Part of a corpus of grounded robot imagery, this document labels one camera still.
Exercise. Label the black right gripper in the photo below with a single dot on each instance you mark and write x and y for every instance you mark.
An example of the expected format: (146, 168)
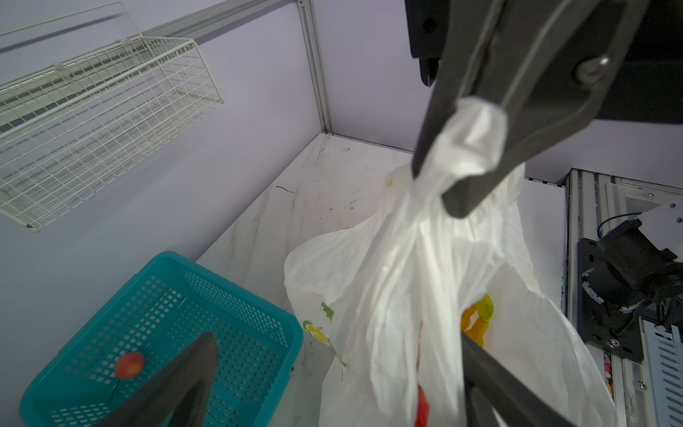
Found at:
(549, 66)

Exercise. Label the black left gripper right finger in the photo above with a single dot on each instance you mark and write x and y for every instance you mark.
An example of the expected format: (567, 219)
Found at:
(495, 397)

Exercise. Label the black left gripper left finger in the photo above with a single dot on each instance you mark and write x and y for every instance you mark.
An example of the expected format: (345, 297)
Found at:
(177, 395)

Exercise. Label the yellow fake banana bunch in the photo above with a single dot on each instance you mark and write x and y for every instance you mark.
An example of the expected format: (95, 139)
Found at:
(476, 319)

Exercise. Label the white lemon print plastic bag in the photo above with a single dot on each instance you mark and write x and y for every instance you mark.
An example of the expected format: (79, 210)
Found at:
(388, 295)

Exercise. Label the red fake strawberry large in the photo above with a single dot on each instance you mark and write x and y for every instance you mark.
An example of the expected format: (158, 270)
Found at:
(423, 410)

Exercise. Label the small red cherry fruit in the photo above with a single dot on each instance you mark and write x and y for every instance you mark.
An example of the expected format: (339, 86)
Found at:
(130, 365)

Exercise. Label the teal plastic fruit basket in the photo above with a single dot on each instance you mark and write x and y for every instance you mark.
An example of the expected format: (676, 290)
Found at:
(159, 312)

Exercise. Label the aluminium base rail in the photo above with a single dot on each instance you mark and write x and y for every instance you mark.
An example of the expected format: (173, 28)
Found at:
(624, 290)

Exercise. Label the aluminium frame corner post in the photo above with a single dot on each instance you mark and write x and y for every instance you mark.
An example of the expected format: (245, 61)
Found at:
(316, 67)

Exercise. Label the white wire wall basket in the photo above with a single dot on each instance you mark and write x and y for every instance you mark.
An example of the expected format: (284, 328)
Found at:
(85, 97)

